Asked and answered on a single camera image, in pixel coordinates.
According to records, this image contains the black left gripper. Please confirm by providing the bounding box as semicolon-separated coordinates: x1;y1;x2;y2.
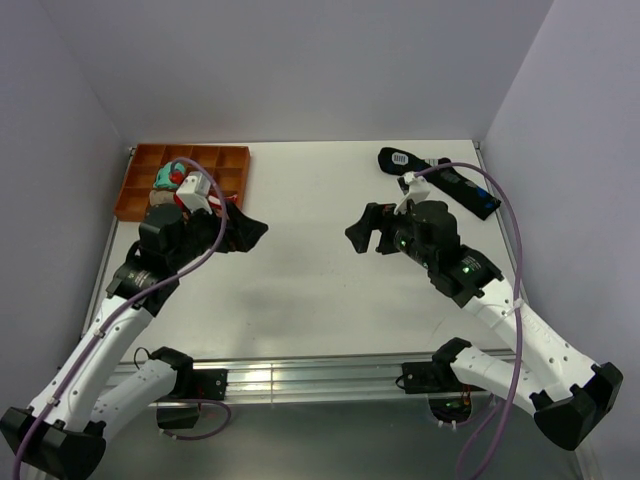
168;199;267;270

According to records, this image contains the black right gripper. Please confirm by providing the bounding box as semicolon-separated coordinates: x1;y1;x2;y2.
345;201;435;268

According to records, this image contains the beige sock with red toe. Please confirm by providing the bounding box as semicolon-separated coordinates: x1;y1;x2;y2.
149;190;175;207

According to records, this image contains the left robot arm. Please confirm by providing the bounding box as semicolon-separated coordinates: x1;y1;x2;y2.
1;202;268;479

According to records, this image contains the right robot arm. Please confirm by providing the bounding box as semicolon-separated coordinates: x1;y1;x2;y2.
345;201;623;451

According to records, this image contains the rolled red white striped sock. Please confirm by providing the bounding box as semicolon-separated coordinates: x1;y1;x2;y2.
207;194;238;210

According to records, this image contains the orange compartment tray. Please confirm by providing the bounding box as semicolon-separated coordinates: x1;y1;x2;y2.
114;144;250;222

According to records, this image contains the rolled teal sock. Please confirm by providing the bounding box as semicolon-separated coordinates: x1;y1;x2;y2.
153;163;178;190

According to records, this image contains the black blue patterned sock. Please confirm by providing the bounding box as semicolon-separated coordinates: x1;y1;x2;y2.
378;147;501;220

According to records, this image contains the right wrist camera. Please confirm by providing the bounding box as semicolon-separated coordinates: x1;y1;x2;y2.
394;172;431;215

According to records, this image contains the aluminium rail frame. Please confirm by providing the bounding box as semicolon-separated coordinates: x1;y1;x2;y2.
24;142;601;480

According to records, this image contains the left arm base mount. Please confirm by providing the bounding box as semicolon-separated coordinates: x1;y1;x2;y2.
155;368;232;440

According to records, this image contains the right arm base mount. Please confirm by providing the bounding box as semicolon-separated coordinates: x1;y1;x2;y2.
395;361;480;423

